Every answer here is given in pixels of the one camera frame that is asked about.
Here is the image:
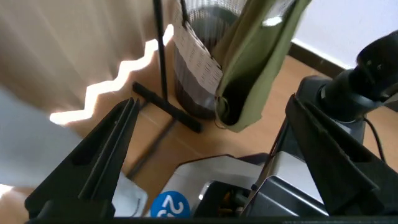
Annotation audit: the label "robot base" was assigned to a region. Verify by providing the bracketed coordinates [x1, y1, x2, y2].
[149, 75, 367, 218]

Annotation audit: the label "beige curtain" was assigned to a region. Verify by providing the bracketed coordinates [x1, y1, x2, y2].
[0, 0, 177, 114]

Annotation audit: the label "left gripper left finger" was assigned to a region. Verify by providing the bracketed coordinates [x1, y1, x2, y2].
[24, 97, 141, 218]

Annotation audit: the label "dark green garment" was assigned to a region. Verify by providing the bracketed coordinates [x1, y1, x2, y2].
[212, 0, 312, 134]

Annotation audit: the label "white laundry basket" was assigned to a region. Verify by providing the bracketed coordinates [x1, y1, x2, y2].
[172, 0, 249, 121]

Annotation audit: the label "black clothes rack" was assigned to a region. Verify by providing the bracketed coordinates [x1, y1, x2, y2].
[125, 0, 203, 182]

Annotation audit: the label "thin black cable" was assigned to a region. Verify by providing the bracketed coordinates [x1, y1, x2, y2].
[363, 117, 387, 164]

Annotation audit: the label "pale grey shorts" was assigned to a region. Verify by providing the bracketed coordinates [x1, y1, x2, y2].
[0, 86, 149, 218]

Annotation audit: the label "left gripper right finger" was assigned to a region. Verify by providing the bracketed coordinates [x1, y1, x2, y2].
[285, 94, 398, 217]

